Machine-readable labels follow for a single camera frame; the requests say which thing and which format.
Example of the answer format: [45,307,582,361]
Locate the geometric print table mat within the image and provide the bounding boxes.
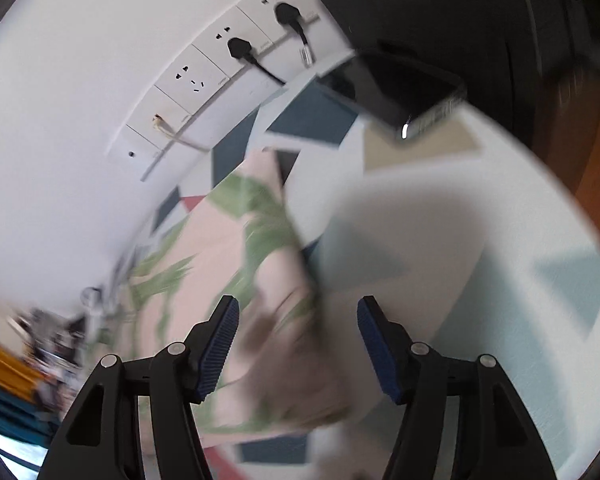
[140,77,600,480]

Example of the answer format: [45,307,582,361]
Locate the green leaf print pajamas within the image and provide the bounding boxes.
[87,160,357,434]

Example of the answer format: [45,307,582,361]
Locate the white wall socket strip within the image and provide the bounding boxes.
[105,0,357,184]

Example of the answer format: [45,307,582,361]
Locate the small black lit device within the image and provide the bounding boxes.
[315,51,469,144]

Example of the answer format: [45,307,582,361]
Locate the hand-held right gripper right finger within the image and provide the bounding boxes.
[356,296,553,480]

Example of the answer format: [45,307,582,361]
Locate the beige network cable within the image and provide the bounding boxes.
[151,115,212,152]

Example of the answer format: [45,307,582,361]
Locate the teal curtain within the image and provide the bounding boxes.
[0,377,63,448]

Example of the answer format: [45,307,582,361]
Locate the group of cosmetic bottles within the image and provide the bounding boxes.
[10,285,131,401]

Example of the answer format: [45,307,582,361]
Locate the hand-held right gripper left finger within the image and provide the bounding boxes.
[37,295,241,480]

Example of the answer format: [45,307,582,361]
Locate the black wall plug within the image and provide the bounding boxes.
[274,2,315,69]
[226,36,289,86]

